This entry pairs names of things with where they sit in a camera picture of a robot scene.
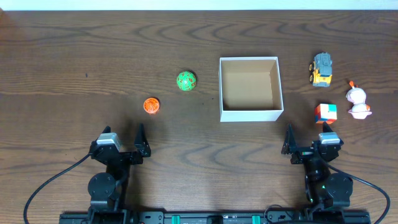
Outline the black cable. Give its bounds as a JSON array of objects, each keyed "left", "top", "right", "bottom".
[
  {"left": 23, "top": 153, "right": 94, "bottom": 224},
  {"left": 323, "top": 160, "right": 391, "bottom": 224}
]

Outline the green numbered ball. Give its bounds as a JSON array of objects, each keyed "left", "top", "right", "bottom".
[{"left": 177, "top": 71, "right": 197, "bottom": 91}]

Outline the orange numbered ball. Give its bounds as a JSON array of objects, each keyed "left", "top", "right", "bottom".
[{"left": 143, "top": 98, "right": 160, "bottom": 114}]

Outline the left black cable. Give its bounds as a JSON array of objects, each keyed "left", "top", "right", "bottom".
[{"left": 23, "top": 153, "right": 94, "bottom": 224}]

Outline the yellow grey toy truck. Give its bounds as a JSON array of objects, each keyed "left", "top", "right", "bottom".
[{"left": 308, "top": 52, "right": 333, "bottom": 87}]

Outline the colourful puzzle cube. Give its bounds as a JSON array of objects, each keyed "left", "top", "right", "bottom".
[{"left": 315, "top": 103, "right": 337, "bottom": 124}]

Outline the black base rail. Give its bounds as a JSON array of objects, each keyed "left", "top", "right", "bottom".
[{"left": 59, "top": 210, "right": 371, "bottom": 224}]

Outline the right black cable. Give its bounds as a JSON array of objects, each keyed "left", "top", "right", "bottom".
[{"left": 323, "top": 160, "right": 391, "bottom": 224}]

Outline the pink white toy figure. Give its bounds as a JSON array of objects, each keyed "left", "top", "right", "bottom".
[{"left": 346, "top": 81, "right": 372, "bottom": 119}]

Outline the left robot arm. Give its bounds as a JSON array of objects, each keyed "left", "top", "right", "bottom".
[{"left": 88, "top": 124, "right": 151, "bottom": 212}]

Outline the white cardboard box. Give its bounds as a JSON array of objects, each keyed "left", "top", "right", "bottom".
[{"left": 218, "top": 57, "right": 284, "bottom": 122}]

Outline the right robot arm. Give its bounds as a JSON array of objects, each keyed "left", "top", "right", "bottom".
[{"left": 281, "top": 123, "right": 353, "bottom": 212}]

